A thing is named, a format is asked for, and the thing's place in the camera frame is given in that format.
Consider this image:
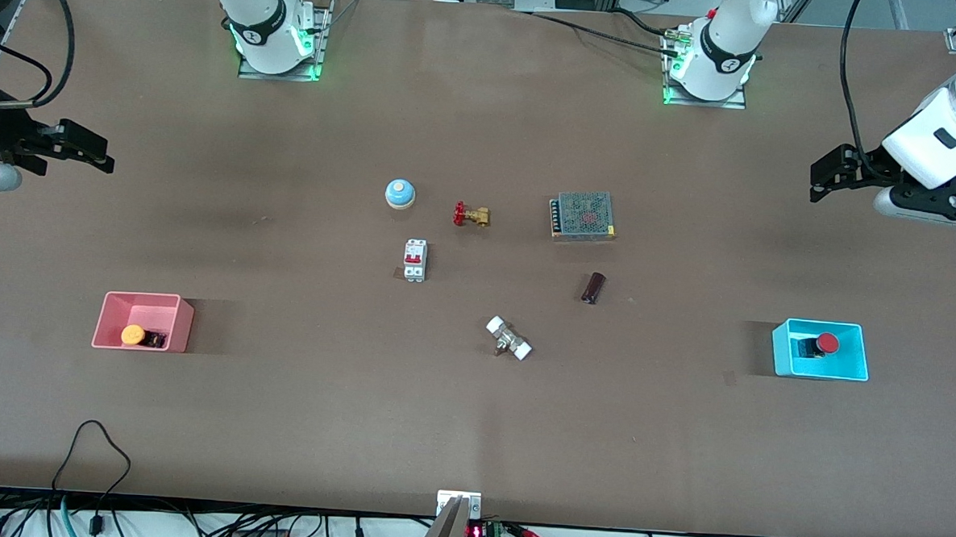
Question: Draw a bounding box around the red push button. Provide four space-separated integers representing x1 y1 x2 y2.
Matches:
796 331 842 360

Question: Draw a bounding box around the yellow push button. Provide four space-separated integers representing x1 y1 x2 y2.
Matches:
120 324 169 349

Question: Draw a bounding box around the pink plastic box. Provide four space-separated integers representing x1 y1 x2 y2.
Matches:
91 289 196 355

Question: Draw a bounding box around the cyan plastic box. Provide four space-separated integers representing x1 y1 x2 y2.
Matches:
769 318 872 382

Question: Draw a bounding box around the metal mesh power supply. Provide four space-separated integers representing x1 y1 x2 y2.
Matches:
548 189 618 244

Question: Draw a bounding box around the blue call bell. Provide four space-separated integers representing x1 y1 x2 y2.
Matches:
384 177 418 211

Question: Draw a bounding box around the white red circuit breaker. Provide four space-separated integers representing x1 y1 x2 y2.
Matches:
401 239 429 283

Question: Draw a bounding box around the white metal pipe fitting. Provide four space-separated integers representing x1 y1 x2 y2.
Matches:
484 315 534 362

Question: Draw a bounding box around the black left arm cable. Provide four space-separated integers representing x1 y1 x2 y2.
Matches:
834 0 896 179

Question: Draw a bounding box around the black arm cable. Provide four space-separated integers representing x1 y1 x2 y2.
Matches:
0 0 79 112
834 0 896 179

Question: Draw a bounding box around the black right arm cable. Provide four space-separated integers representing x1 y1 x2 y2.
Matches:
0 0 79 112

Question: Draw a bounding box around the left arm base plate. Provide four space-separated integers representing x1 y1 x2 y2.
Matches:
661 27 750 110

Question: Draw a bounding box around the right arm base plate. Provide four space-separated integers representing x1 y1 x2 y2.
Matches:
238 0 334 84

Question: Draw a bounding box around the black cable to base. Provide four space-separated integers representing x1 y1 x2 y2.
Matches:
528 10 685 57

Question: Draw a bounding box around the black looped table cable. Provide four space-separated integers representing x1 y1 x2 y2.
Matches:
48 418 135 537

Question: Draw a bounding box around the brass valve red handle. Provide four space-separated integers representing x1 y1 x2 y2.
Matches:
452 202 492 229

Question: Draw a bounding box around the white table edge bracket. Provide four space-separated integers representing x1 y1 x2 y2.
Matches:
435 489 483 519

